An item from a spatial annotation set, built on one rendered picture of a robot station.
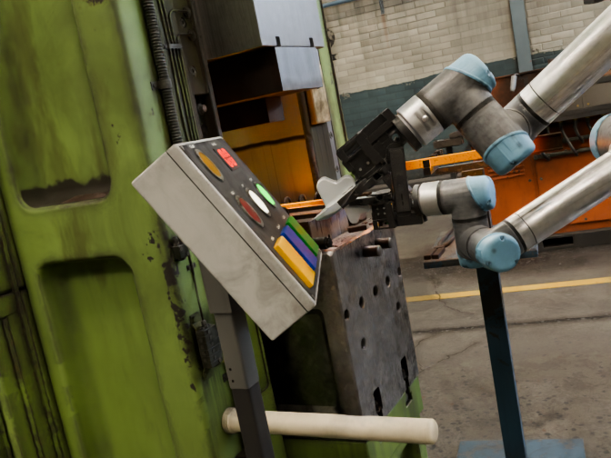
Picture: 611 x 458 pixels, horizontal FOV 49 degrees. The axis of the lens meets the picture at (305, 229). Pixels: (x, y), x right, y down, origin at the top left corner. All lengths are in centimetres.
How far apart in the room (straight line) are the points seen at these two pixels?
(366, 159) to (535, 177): 394
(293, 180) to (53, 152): 68
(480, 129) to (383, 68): 806
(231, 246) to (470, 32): 824
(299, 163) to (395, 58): 728
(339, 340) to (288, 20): 72
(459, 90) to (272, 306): 46
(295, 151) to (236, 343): 91
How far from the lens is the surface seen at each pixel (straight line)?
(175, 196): 89
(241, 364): 110
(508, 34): 901
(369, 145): 110
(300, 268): 92
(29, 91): 160
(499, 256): 134
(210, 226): 89
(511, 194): 500
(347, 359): 152
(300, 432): 137
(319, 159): 189
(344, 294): 150
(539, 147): 188
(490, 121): 110
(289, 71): 153
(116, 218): 139
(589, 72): 120
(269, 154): 193
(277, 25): 153
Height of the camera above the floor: 120
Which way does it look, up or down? 9 degrees down
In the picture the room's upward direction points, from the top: 11 degrees counter-clockwise
